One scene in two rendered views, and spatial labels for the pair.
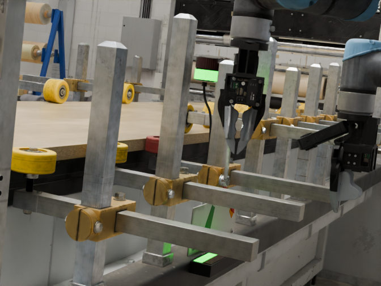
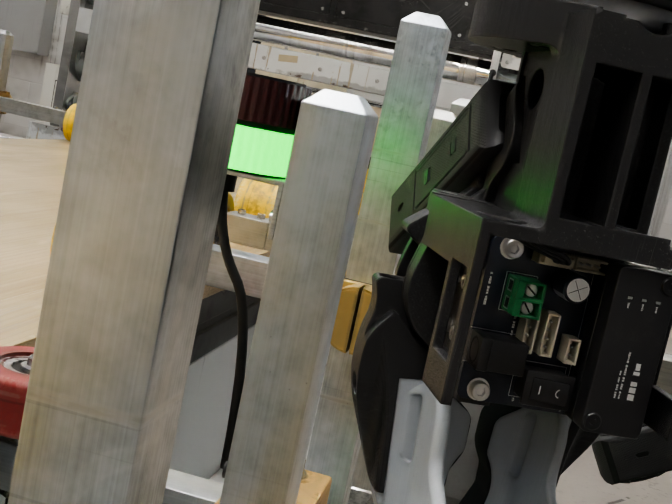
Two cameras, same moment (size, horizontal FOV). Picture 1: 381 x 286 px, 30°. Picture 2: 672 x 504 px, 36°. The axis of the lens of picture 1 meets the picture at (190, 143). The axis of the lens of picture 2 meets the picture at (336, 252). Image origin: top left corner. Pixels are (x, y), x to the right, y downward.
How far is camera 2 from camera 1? 103 cm
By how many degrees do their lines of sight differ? 14
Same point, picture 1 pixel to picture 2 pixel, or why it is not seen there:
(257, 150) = not seen: hidden behind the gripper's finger
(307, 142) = (642, 457)
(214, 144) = (253, 438)
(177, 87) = (131, 283)
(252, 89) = (635, 333)
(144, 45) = (30, 12)
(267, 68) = (419, 119)
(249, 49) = (651, 71)
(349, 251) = not seen: hidden behind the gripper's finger
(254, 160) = (348, 417)
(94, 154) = not seen: outside the picture
